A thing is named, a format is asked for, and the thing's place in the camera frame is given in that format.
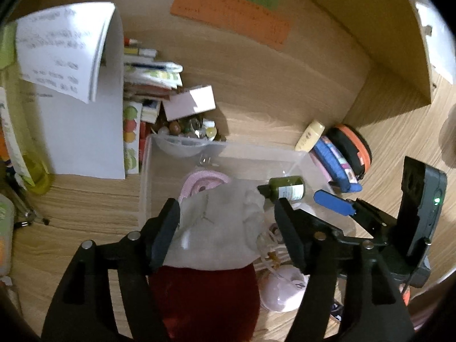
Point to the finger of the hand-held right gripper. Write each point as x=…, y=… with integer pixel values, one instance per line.
x=331, y=201

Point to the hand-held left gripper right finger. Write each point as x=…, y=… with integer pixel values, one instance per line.
x=290, y=235

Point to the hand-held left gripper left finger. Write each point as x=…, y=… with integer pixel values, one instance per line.
x=165, y=228

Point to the red and white cloth pouch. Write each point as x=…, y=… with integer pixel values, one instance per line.
x=213, y=228

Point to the pink round macaron case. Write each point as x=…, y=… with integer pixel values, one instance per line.
x=281, y=292

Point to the clear plastic bin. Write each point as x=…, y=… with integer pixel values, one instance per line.
x=171, y=164

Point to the wooden desktop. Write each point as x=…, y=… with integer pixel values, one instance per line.
x=89, y=203

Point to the pink flat case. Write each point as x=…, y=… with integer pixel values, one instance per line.
x=320, y=169

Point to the blue patchwork pencil pouch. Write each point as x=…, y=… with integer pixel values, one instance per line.
x=336, y=164

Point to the dark green glass bottle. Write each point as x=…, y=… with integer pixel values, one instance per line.
x=288, y=187

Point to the black orange zip case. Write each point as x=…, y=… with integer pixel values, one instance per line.
x=352, y=146

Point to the cream lotion bottle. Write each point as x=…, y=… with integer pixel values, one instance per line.
x=310, y=136

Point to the fruit print box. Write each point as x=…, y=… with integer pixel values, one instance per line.
x=130, y=139

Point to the glass bowl of beads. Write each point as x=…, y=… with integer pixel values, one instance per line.
x=185, y=131

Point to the small pink white box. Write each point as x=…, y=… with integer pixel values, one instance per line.
x=190, y=103

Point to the white paper pad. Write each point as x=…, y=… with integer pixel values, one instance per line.
x=78, y=121

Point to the small black tripod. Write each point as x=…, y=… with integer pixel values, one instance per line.
x=28, y=210

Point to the yellow green bottle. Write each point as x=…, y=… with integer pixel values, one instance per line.
x=32, y=164

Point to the stack of books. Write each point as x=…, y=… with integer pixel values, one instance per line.
x=149, y=78

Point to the red white glue bottle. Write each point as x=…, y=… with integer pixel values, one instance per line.
x=131, y=41

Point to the orange paper note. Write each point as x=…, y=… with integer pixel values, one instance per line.
x=231, y=14

